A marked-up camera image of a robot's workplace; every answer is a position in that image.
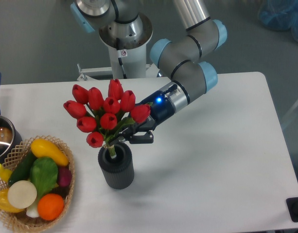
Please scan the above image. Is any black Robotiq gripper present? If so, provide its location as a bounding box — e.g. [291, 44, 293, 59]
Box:
[108, 90, 175, 146]

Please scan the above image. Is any red tulip bouquet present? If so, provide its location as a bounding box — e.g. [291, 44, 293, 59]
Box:
[63, 79, 151, 159]

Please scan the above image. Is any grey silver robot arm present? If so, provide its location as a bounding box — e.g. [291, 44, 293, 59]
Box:
[70, 0, 227, 146]

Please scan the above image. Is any dark grey ribbed vase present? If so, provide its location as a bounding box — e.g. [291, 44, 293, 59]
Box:
[98, 143, 134, 189]

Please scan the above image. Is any purple red onion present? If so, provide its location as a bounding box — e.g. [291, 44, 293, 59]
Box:
[57, 166, 72, 187]

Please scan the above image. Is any yellow squash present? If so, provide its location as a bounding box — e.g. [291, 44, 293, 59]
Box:
[30, 138, 69, 166]

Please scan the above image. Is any green lettuce leaf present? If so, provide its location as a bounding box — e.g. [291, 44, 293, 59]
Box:
[30, 157, 58, 201]

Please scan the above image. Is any orange fruit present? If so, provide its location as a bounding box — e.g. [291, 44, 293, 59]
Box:
[37, 194, 64, 221]

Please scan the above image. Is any dark green cucumber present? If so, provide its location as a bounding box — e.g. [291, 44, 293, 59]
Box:
[8, 151, 37, 186]

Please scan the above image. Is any white round radish slice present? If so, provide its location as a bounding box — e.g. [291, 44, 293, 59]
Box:
[7, 180, 37, 209]

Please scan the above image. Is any woven wicker basket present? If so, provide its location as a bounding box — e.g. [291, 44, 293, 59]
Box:
[0, 135, 75, 233]

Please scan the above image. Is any yellow bell pepper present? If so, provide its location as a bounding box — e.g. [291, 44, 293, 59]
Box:
[0, 188, 25, 213]

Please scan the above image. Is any black device at table edge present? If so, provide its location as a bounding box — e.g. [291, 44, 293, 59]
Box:
[286, 197, 298, 222]

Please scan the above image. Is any blue plastic bag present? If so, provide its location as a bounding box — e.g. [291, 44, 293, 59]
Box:
[258, 0, 298, 43]

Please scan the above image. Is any white metal base frame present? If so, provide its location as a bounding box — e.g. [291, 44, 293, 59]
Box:
[77, 64, 164, 81]

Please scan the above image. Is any black pedestal cable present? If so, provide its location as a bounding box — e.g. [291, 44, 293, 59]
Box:
[115, 37, 127, 80]

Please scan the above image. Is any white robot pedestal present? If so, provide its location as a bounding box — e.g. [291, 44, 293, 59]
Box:
[99, 13, 153, 79]

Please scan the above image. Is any blue handled saucepan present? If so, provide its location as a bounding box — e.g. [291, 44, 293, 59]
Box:
[0, 73, 22, 164]

